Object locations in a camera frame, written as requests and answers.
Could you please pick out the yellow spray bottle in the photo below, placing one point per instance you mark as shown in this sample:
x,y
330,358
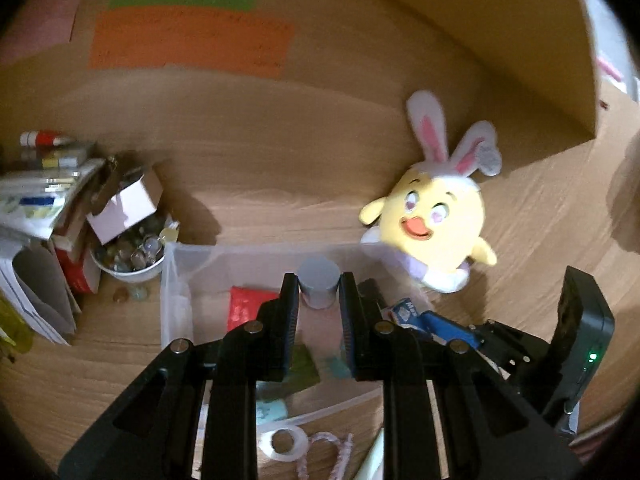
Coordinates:
x,y
12,330

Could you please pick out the red box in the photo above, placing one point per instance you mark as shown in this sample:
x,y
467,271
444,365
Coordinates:
x,y
80,272

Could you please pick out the mint green pen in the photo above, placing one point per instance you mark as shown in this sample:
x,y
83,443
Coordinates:
x,y
372,460

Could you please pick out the brown loose stone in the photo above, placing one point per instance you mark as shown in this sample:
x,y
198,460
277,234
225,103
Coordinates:
x,y
119,295

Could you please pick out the small white box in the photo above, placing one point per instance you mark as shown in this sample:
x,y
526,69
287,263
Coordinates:
x,y
125,210

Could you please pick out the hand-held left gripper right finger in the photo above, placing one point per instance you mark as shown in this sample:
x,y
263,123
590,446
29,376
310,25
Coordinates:
x,y
347,330

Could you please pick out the wooden shelf board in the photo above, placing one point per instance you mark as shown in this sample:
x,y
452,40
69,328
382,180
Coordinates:
x,y
500,35

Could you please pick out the yellow chick plush toy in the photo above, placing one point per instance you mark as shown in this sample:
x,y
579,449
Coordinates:
x,y
430,225

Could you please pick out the dark green bottle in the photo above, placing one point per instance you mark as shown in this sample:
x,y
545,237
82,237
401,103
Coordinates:
x,y
302,367

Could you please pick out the white tape roll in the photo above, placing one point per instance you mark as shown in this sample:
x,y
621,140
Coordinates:
x,y
301,440

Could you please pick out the pink paper note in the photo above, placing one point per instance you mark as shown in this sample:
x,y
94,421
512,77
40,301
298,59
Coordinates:
x,y
40,20

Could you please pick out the orange paper note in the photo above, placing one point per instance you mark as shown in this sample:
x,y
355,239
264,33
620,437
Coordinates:
x,y
190,42

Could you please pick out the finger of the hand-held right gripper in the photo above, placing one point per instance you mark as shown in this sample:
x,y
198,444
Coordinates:
x,y
445,327
374,295

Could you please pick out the red and white tube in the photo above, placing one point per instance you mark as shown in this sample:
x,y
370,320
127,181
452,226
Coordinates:
x,y
47,137

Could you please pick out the pale green loose stone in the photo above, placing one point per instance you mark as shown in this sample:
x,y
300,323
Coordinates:
x,y
139,292

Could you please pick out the red packet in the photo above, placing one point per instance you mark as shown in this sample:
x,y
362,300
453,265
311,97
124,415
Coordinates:
x,y
245,307

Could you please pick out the stack of papers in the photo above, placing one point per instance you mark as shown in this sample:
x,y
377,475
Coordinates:
x,y
45,195

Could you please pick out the clear plastic bin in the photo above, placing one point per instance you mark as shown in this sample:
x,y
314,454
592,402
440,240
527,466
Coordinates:
x,y
200,270

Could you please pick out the light blue bottle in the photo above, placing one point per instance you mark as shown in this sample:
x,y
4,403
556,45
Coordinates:
x,y
272,410

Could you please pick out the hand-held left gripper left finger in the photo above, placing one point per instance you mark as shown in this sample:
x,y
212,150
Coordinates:
x,y
290,330

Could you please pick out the small blue white packet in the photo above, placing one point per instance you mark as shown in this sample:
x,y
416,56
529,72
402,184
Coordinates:
x,y
405,312

